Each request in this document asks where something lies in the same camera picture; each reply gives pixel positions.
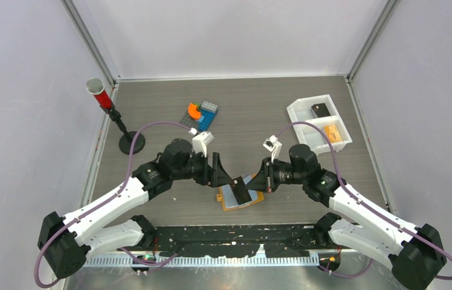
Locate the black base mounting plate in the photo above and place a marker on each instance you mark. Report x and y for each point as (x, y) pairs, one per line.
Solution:
(238, 241)

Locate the black credit card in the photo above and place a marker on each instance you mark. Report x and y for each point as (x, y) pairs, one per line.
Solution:
(240, 193)
(320, 110)

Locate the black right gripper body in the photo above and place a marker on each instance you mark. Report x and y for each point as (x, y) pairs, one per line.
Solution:
(277, 174)

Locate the toy brick assembly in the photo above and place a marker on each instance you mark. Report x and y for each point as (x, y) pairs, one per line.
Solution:
(199, 115)

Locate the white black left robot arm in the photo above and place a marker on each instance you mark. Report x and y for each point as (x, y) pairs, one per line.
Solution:
(67, 242)

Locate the white slotted cable duct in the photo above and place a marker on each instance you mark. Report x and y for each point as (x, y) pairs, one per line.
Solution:
(123, 260)

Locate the black microphone stand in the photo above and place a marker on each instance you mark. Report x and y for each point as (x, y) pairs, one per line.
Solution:
(126, 140)

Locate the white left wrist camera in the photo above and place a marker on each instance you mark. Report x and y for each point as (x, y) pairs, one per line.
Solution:
(201, 141)

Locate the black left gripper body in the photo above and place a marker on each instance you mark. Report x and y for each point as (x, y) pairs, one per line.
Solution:
(197, 169)

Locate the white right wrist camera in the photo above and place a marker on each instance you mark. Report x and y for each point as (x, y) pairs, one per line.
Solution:
(273, 145)

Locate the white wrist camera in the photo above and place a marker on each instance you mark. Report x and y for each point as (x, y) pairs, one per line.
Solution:
(273, 145)
(201, 141)

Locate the white plastic divided bin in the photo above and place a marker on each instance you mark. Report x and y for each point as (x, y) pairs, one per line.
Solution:
(314, 136)

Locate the orange credit card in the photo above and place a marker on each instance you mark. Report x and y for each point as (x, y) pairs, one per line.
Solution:
(333, 134)

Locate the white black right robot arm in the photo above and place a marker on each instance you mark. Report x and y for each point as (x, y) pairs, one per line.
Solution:
(412, 253)

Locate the orange leather card holder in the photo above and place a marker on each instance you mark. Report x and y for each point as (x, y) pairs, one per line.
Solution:
(227, 200)

